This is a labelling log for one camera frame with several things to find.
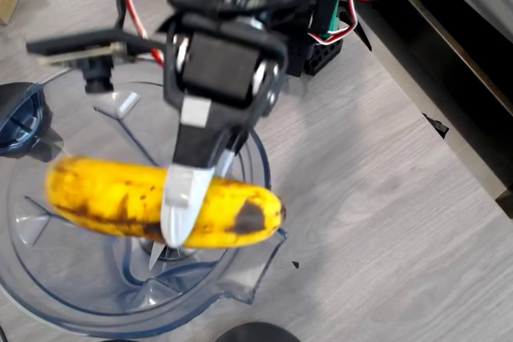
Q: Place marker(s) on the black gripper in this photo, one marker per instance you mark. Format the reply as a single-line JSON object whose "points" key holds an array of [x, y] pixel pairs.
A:
{"points": [[218, 67]]}

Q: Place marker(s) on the spotted yellow banana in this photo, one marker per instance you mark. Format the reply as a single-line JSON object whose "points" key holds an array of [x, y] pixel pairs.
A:
{"points": [[108, 194]]}

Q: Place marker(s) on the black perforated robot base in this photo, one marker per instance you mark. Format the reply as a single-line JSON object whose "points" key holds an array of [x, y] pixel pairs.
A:
{"points": [[320, 53]]}

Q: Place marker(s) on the steel blender blade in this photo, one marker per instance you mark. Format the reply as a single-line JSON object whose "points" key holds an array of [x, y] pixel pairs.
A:
{"points": [[168, 254]]}

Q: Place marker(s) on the clear plastic blender jar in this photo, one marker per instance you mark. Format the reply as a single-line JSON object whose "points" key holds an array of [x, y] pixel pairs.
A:
{"points": [[80, 290]]}

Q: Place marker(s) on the small dark crumb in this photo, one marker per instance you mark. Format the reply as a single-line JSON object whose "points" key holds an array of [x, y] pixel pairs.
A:
{"points": [[296, 264]]}

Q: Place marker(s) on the black round lid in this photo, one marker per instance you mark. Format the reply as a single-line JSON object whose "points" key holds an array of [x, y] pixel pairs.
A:
{"points": [[258, 334]]}

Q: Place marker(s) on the black table clamp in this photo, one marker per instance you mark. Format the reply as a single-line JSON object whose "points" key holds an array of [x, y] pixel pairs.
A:
{"points": [[437, 125]]}

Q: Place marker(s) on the dark brown block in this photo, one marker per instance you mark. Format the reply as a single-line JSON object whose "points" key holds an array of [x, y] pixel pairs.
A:
{"points": [[506, 202]]}

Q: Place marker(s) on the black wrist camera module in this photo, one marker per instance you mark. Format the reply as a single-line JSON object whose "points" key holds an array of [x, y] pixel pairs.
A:
{"points": [[88, 45]]}

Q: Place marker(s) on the dark metal rail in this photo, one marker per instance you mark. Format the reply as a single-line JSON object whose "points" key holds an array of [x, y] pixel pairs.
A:
{"points": [[449, 33]]}

